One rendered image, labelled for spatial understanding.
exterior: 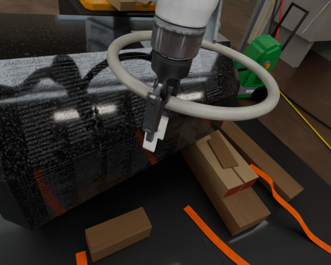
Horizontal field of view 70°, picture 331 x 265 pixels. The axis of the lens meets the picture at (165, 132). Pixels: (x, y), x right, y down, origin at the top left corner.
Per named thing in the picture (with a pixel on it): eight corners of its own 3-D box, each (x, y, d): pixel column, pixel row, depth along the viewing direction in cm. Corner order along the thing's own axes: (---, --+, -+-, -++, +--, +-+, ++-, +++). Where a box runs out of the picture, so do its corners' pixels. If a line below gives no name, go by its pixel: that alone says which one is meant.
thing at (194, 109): (133, 28, 87) (133, 19, 86) (260, 61, 88) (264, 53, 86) (72, 88, 49) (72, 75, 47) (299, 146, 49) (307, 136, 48)
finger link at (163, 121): (156, 114, 56) (157, 112, 56) (151, 135, 60) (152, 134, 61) (167, 119, 55) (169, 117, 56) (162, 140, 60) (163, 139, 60)
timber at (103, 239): (92, 262, 112) (92, 254, 104) (86, 238, 119) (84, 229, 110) (149, 236, 125) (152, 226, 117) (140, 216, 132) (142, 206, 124)
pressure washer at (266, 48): (248, 82, 268) (290, -1, 207) (263, 102, 245) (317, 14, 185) (220, 82, 257) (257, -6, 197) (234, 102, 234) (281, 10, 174)
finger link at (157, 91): (173, 76, 45) (163, 80, 41) (166, 100, 48) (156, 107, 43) (162, 71, 46) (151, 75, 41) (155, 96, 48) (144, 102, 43)
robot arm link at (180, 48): (213, 22, 42) (203, 53, 46) (167, 7, 44) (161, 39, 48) (198, 33, 35) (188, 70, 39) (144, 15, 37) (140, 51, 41)
